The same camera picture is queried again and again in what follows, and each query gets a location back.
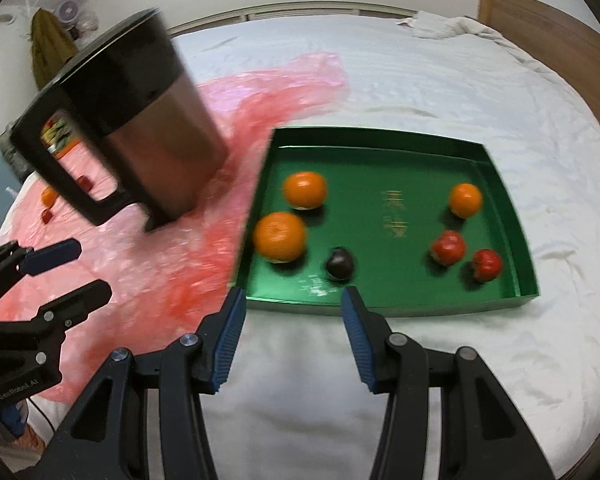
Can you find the wooden headboard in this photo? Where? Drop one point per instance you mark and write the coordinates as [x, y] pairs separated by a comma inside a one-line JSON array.
[[555, 38]]

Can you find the pink plastic sheet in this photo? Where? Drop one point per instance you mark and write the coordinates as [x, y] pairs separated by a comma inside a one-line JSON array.
[[167, 271]]

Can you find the orange back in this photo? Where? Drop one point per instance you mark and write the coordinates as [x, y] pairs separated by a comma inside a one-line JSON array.
[[49, 197]]

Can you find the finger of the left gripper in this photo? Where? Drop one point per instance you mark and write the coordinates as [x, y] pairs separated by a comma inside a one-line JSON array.
[[65, 312], [17, 261]]

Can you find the red apple back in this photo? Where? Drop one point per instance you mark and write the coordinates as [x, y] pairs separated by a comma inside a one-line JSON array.
[[85, 183]]

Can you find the red yellow box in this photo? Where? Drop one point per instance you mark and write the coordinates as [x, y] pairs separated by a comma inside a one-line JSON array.
[[58, 137]]

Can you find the black electric kettle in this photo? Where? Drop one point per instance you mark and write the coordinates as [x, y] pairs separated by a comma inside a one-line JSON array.
[[140, 114]]

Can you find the crumpled white blanket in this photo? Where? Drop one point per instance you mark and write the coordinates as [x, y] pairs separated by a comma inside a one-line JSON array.
[[425, 25]]

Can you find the olive coat on rack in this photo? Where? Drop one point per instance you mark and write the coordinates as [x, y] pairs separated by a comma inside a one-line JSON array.
[[51, 47]]

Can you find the small white fan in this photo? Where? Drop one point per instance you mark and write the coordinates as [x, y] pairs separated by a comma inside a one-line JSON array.
[[68, 11]]

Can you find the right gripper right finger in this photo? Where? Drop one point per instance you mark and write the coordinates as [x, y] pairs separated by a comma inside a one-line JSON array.
[[390, 363]]

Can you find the green tray box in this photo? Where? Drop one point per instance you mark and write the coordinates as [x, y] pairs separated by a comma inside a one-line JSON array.
[[387, 202]]

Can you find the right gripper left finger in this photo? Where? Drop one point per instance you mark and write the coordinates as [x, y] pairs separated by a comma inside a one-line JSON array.
[[197, 363]]

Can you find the small orange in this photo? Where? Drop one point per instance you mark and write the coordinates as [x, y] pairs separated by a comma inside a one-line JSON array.
[[465, 200]]

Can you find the dark plum front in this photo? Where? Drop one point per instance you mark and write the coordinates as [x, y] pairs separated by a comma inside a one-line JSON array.
[[340, 265]]

